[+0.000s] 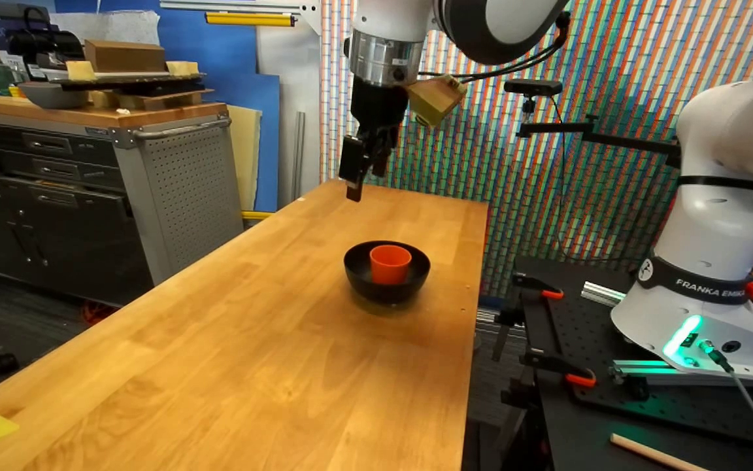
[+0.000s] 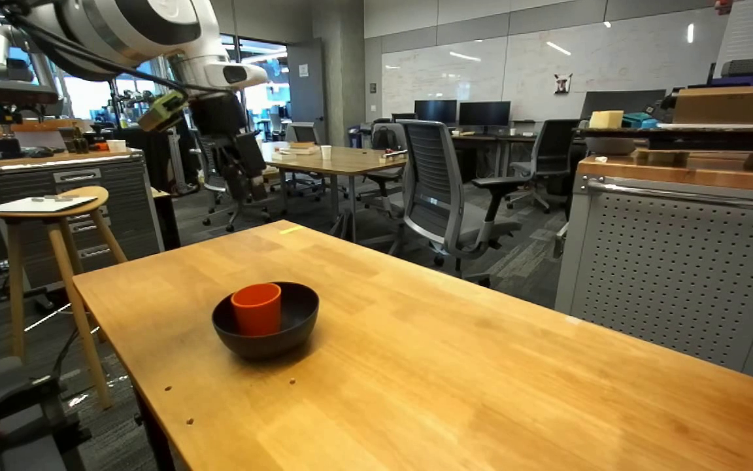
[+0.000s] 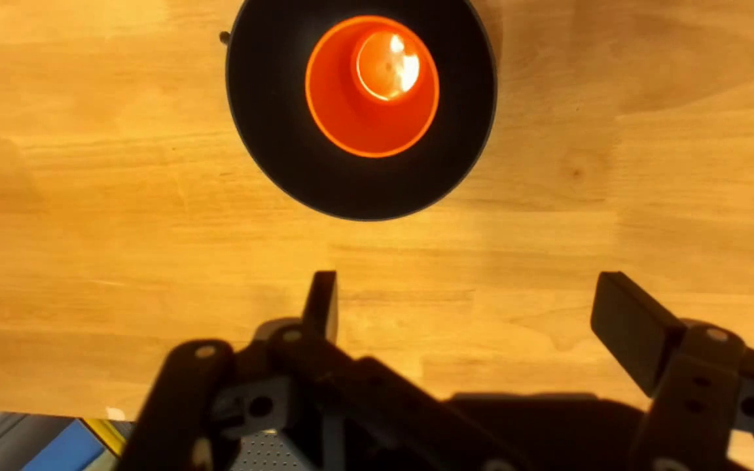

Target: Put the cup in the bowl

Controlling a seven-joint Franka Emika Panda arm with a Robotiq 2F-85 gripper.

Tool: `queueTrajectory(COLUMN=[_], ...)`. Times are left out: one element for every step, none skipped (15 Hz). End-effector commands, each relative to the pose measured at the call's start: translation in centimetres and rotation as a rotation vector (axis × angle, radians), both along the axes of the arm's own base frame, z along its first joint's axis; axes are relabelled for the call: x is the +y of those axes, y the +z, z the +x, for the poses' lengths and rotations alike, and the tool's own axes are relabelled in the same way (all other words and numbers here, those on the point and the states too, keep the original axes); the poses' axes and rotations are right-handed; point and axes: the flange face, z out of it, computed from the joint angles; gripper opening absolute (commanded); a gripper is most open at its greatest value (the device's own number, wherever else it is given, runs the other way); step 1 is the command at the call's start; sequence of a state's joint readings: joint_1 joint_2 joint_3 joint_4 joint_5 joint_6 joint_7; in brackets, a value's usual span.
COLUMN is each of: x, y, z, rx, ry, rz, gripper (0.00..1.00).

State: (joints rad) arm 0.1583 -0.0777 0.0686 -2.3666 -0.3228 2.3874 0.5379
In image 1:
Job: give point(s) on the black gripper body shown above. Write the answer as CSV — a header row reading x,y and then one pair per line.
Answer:
x,y
380,108

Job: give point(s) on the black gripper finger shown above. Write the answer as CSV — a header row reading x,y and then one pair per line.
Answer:
x,y
354,172
383,156

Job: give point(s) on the orange plastic cup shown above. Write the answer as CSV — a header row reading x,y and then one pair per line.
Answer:
x,y
389,265

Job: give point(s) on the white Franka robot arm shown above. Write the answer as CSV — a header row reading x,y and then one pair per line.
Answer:
x,y
717,199

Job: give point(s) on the black bowl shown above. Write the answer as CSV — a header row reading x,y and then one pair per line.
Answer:
x,y
387,293

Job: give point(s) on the beige leaning board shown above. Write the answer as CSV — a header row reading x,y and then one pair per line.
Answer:
x,y
244,159

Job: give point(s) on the yellow spirit level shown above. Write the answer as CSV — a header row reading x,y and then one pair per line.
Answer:
x,y
248,20

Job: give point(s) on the blue foam board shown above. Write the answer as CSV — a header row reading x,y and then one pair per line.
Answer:
x,y
219,62

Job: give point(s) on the grey perforated tool cabinet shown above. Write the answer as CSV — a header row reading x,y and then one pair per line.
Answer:
x,y
170,197

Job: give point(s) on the striped backdrop screen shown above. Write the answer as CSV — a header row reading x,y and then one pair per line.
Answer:
x,y
601,219

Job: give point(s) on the wooden box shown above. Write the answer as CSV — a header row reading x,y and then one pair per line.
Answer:
x,y
125,57

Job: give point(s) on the black breadboard robot table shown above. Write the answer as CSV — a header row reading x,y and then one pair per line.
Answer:
x,y
655,420

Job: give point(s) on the wooden stick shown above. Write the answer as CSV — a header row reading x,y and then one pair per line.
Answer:
x,y
655,454

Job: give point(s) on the gold wrist camera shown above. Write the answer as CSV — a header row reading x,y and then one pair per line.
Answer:
x,y
435,101

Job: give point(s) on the black camera on stand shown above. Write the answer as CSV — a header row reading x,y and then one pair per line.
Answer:
x,y
534,87

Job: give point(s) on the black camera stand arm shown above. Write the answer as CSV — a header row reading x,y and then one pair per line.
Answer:
x,y
594,138

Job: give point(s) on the silver metal rail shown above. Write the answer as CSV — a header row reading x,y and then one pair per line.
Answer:
x,y
601,293

